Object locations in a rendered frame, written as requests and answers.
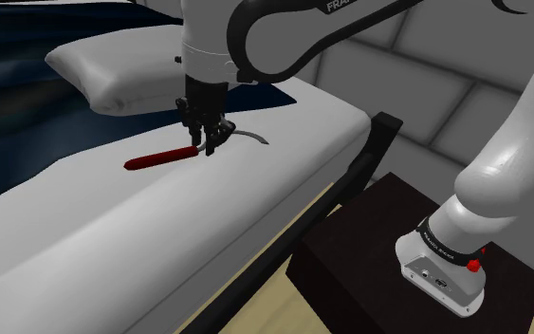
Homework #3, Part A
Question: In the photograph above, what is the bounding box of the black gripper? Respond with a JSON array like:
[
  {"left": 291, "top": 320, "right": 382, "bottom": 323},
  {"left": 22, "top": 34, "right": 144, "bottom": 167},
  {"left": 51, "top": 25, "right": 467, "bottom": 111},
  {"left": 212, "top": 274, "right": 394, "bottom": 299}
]
[{"left": 175, "top": 73, "right": 237, "bottom": 158}]

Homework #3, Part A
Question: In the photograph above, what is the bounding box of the red-handled curved metal tool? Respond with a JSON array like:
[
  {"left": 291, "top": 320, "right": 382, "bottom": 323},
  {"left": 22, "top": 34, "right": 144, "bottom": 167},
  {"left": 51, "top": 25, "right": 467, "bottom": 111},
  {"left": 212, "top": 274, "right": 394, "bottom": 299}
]
[{"left": 123, "top": 129, "right": 270, "bottom": 172}]

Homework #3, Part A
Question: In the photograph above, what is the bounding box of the white pillow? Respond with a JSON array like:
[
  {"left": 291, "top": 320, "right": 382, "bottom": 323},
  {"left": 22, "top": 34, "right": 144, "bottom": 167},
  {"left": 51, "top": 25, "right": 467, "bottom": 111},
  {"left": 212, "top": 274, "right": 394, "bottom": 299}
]
[{"left": 44, "top": 24, "right": 245, "bottom": 117}]

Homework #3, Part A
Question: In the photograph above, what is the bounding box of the dark blue blanket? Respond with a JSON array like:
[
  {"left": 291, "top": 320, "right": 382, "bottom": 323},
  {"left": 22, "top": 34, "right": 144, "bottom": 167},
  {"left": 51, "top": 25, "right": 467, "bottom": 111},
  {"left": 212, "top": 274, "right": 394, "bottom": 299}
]
[{"left": 0, "top": 2, "right": 298, "bottom": 212}]

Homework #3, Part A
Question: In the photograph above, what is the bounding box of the dark robot stand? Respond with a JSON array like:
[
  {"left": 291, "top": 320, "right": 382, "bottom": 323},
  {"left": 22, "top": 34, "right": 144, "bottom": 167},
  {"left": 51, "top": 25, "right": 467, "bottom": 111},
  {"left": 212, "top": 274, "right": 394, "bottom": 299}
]
[{"left": 285, "top": 172, "right": 534, "bottom": 334}]

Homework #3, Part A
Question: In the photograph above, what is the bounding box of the bed with black frame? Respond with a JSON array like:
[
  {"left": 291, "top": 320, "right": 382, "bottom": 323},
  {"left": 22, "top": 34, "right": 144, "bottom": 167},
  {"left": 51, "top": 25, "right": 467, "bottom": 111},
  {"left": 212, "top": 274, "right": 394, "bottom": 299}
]
[{"left": 0, "top": 76, "right": 404, "bottom": 334}]

